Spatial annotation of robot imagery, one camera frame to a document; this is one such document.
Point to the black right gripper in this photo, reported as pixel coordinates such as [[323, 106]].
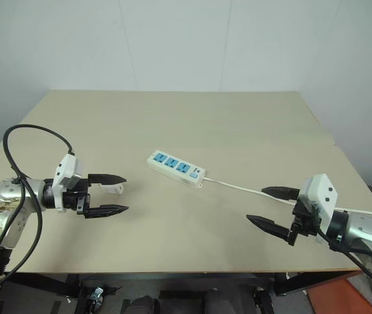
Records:
[[305, 219]]

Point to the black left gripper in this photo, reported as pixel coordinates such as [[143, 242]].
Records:
[[74, 199]]

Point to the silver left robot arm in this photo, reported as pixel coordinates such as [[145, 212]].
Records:
[[7, 191]]

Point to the white plug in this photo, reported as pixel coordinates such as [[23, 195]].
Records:
[[113, 188]]

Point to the white power strip blue sockets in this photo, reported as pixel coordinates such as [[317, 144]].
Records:
[[176, 167]]

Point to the metal caster wheel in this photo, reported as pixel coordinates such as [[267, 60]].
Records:
[[261, 296], [95, 294]]

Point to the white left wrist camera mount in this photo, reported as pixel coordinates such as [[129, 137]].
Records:
[[66, 170]]

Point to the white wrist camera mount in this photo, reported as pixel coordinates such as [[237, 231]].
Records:
[[66, 170], [321, 193]]

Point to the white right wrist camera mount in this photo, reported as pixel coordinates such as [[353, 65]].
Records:
[[321, 193]]

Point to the black table frame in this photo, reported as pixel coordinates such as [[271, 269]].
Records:
[[179, 278]]

